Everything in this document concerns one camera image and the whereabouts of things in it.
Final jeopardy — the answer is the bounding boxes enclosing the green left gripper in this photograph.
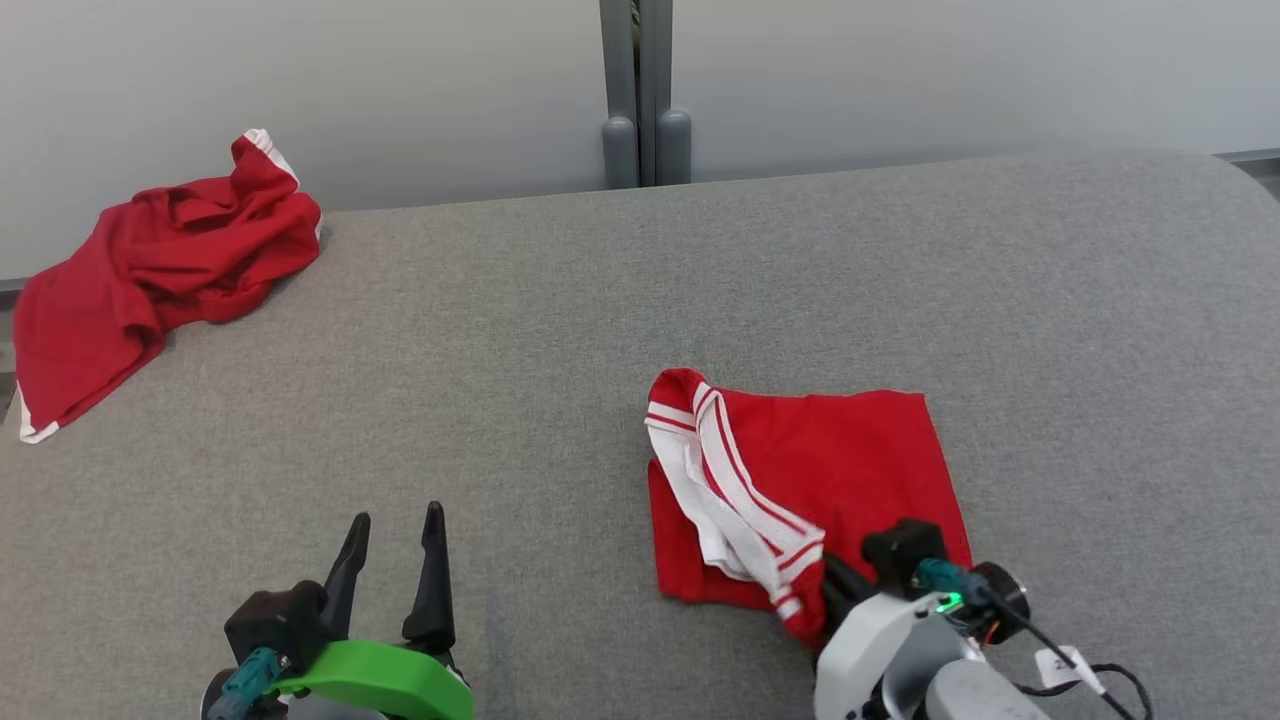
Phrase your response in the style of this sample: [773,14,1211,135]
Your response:
[275,502,474,720]

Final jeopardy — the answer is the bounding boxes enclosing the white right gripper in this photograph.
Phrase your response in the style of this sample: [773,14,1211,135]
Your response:
[815,556,966,720]

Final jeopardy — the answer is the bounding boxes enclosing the red jersey with white trim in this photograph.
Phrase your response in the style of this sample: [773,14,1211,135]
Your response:
[645,367,973,646]

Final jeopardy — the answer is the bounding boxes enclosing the red shorts with white stripe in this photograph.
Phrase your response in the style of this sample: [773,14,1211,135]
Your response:
[12,128,323,444]

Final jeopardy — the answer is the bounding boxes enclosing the teal right camera connector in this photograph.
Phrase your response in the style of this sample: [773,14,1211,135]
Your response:
[915,558,969,606]

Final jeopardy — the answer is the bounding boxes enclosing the teal camera connector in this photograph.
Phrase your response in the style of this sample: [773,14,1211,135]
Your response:
[208,648,286,720]
[915,558,969,606]

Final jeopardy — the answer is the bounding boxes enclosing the teal left camera connector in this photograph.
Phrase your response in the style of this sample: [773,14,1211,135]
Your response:
[208,648,286,720]

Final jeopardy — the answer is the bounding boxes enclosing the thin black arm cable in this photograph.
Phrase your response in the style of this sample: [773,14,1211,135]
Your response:
[985,590,1153,720]

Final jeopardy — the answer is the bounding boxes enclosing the white cable label tag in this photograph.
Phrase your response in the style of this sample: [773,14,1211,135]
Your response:
[1035,645,1107,697]

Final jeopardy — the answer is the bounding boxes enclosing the grey double partition post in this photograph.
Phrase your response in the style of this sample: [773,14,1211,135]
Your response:
[600,0,693,189]

